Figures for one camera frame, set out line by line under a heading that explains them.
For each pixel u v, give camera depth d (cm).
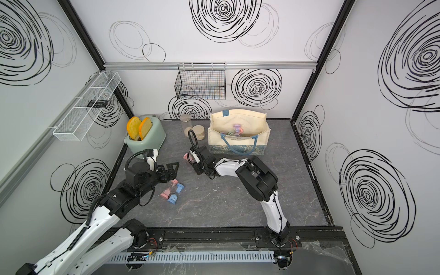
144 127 89
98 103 78
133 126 88
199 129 106
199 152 74
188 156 81
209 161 75
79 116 75
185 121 101
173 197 83
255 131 102
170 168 66
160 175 65
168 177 66
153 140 90
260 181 53
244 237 76
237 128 101
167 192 86
